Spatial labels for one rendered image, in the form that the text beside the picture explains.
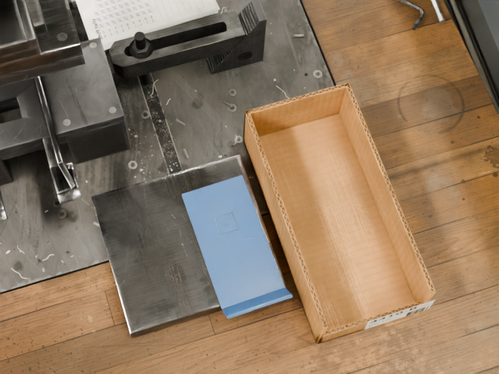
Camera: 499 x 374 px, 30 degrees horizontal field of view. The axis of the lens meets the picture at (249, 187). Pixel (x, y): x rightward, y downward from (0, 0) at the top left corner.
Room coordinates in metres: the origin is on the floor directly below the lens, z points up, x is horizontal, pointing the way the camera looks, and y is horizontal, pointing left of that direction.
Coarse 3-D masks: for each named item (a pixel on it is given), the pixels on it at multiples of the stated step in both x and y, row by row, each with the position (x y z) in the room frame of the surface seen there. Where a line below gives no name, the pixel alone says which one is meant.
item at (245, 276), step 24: (192, 192) 0.38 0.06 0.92; (216, 192) 0.38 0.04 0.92; (240, 192) 0.38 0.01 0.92; (192, 216) 0.35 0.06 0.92; (216, 216) 0.35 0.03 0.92; (240, 216) 0.35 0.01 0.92; (216, 240) 0.32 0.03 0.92; (240, 240) 0.33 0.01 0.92; (264, 240) 0.33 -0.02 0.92; (216, 264) 0.30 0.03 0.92; (240, 264) 0.30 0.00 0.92; (264, 264) 0.30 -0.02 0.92; (216, 288) 0.27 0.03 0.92; (240, 288) 0.27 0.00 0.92; (264, 288) 0.28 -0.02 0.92; (240, 312) 0.24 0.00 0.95
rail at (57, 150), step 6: (36, 78) 0.47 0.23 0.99; (36, 84) 0.46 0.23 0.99; (42, 90) 0.45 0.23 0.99; (42, 96) 0.44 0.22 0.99; (42, 102) 0.44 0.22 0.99; (42, 108) 0.43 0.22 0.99; (48, 108) 0.43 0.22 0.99; (48, 114) 0.42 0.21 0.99; (48, 120) 0.42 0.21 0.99; (48, 126) 0.41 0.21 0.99; (54, 132) 0.40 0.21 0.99; (54, 138) 0.40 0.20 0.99; (54, 144) 0.39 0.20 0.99; (54, 150) 0.38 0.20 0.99; (60, 150) 0.39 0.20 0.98; (60, 156) 0.38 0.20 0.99; (60, 162) 0.37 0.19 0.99
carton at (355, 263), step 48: (336, 96) 0.49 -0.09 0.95; (288, 144) 0.45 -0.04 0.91; (336, 144) 0.46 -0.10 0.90; (288, 192) 0.39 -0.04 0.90; (336, 192) 0.40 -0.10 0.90; (384, 192) 0.38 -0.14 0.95; (288, 240) 0.32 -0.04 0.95; (336, 240) 0.34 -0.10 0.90; (384, 240) 0.35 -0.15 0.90; (336, 288) 0.29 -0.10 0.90; (384, 288) 0.29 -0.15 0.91; (432, 288) 0.28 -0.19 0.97; (336, 336) 0.23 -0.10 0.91
